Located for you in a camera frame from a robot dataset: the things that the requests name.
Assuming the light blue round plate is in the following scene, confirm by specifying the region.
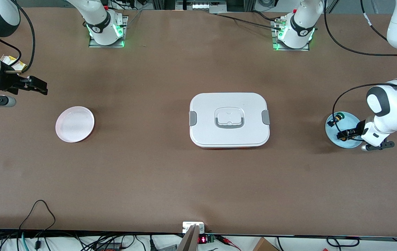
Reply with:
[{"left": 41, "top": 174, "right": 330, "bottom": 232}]
[{"left": 325, "top": 111, "right": 365, "bottom": 149}]

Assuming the black blue small connector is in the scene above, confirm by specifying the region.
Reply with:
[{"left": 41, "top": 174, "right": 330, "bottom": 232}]
[{"left": 327, "top": 113, "right": 345, "bottom": 127}]

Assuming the yellow white small carton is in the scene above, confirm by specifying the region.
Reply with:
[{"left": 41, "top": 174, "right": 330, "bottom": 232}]
[{"left": 0, "top": 54, "right": 28, "bottom": 73}]

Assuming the pink round plate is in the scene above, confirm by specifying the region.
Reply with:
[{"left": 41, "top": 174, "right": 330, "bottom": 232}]
[{"left": 55, "top": 106, "right": 95, "bottom": 143}]

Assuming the white lidded lunch box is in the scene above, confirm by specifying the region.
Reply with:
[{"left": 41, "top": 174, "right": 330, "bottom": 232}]
[{"left": 189, "top": 92, "right": 270, "bottom": 149}]

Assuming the brown cardboard box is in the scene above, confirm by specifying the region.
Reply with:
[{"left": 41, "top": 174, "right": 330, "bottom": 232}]
[{"left": 253, "top": 237, "right": 280, "bottom": 251}]

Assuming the white power strip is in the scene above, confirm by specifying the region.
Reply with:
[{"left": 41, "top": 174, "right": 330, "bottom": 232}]
[{"left": 176, "top": 0, "right": 227, "bottom": 11}]

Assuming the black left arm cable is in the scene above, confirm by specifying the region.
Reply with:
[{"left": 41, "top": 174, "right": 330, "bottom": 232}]
[{"left": 323, "top": 0, "right": 397, "bottom": 142}]

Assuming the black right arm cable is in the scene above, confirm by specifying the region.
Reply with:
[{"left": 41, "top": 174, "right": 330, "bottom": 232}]
[{"left": 0, "top": 0, "right": 36, "bottom": 74}]

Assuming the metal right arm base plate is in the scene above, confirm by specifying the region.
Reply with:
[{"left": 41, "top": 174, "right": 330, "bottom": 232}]
[{"left": 89, "top": 16, "right": 128, "bottom": 48}]

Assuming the black looped table cable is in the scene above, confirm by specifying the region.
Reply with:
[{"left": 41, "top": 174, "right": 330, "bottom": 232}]
[{"left": 19, "top": 200, "right": 56, "bottom": 232}]

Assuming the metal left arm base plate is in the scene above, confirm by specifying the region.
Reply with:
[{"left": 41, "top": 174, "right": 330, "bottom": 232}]
[{"left": 272, "top": 19, "right": 310, "bottom": 52}]

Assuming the black cable to arm base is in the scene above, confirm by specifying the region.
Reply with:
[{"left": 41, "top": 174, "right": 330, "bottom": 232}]
[{"left": 216, "top": 10, "right": 283, "bottom": 30}]

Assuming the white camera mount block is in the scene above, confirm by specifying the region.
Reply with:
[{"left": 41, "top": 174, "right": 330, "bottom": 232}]
[{"left": 182, "top": 222, "right": 205, "bottom": 234}]

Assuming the aluminium camera mount bar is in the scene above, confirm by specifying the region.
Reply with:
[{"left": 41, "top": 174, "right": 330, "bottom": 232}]
[{"left": 178, "top": 225, "right": 199, "bottom": 251}]

